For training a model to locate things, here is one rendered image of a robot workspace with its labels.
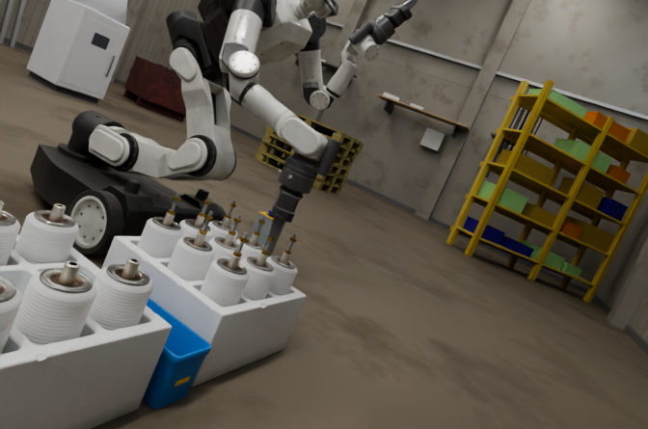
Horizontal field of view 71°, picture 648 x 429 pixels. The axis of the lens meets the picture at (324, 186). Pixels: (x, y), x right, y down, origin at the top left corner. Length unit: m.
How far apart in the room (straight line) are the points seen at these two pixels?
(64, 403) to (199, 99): 1.06
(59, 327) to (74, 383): 0.10
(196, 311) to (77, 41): 4.56
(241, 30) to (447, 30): 9.61
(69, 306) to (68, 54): 4.74
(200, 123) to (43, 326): 0.98
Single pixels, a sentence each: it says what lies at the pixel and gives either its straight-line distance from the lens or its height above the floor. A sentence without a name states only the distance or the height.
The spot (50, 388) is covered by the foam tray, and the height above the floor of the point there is 0.12.
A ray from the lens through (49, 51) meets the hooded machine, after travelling 5.69.
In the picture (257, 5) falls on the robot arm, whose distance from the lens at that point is 1.36.
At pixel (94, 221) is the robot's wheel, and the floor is 0.11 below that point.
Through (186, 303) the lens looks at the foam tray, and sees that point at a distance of 1.11.
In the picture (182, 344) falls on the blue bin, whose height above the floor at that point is 0.08.
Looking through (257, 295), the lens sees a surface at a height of 0.19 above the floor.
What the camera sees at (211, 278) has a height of 0.22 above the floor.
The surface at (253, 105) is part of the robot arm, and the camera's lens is 1.18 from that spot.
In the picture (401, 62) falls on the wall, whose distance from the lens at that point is 10.75.
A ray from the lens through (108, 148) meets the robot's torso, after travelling 1.84.
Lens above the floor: 0.61
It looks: 5 degrees down
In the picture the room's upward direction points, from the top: 24 degrees clockwise
